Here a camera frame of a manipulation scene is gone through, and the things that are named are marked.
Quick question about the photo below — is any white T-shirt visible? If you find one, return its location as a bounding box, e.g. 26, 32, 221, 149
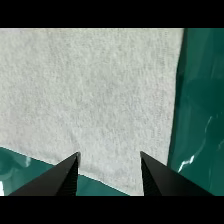
0, 28, 185, 197

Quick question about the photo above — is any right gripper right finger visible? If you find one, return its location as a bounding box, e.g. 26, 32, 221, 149
139, 150, 214, 197

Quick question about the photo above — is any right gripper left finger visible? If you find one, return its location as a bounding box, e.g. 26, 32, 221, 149
9, 151, 81, 197

